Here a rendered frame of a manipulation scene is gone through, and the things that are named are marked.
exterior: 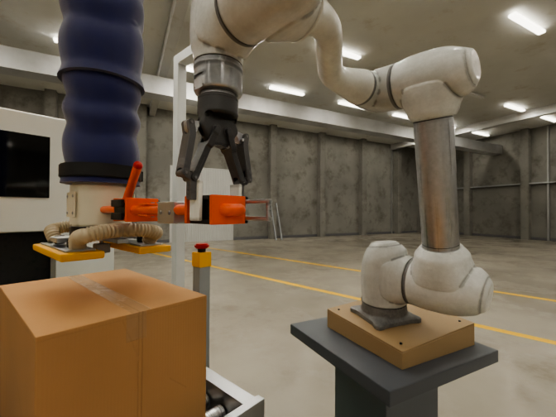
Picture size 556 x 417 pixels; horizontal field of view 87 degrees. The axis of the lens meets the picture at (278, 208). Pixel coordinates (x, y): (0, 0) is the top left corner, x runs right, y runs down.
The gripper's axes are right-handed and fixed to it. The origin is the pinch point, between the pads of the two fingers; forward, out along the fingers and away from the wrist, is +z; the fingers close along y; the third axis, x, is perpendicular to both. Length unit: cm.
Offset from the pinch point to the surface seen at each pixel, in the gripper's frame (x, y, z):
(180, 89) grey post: -302, -160, -156
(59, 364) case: -29.0, 17.7, 32.8
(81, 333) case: -29.0, 14.0, 27.6
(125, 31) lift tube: -48, -1, -53
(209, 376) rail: -46, -31, 61
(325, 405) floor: -56, -123, 120
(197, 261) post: -78, -45, 25
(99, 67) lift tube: -48, 6, -40
